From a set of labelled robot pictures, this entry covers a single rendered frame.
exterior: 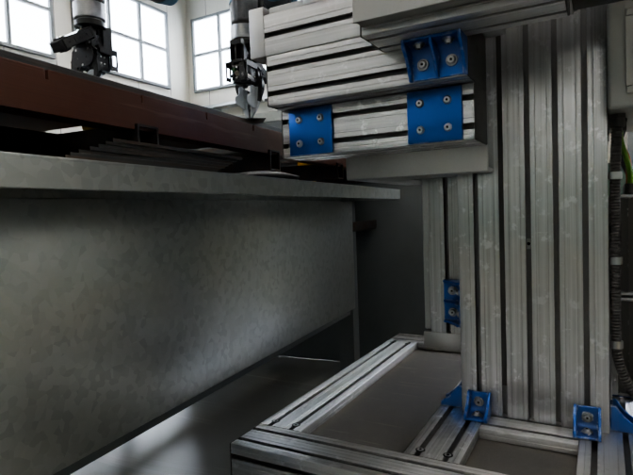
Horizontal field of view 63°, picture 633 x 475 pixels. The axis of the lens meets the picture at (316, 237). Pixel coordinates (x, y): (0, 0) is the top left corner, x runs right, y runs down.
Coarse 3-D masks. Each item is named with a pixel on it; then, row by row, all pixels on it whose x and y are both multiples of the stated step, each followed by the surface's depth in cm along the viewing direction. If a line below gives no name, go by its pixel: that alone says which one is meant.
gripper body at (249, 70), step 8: (232, 40) 142; (240, 40) 141; (248, 40) 143; (232, 48) 143; (240, 48) 144; (248, 48) 146; (232, 56) 143; (240, 56) 144; (248, 56) 146; (232, 64) 145; (240, 64) 142; (248, 64) 142; (256, 64) 146; (232, 72) 145; (240, 72) 142; (248, 72) 143; (256, 72) 146; (240, 80) 144; (248, 80) 143; (256, 80) 147
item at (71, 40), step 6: (78, 30) 124; (84, 30) 123; (90, 30) 125; (60, 36) 119; (66, 36) 119; (72, 36) 120; (78, 36) 122; (84, 36) 123; (90, 36) 125; (54, 42) 118; (60, 42) 118; (66, 42) 119; (72, 42) 120; (78, 42) 122; (54, 48) 119; (60, 48) 118; (66, 48) 119
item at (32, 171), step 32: (0, 160) 43; (32, 160) 45; (64, 160) 48; (96, 160) 52; (0, 192) 63; (32, 192) 67; (64, 192) 71; (96, 192) 77; (128, 192) 82; (160, 192) 89; (192, 192) 66; (224, 192) 72; (256, 192) 81; (288, 192) 91; (320, 192) 104; (352, 192) 121; (384, 192) 145
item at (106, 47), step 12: (84, 24) 125; (96, 24) 125; (96, 36) 128; (108, 36) 131; (84, 48) 125; (96, 48) 125; (108, 48) 129; (72, 60) 127; (84, 60) 125; (108, 60) 130; (108, 72) 130
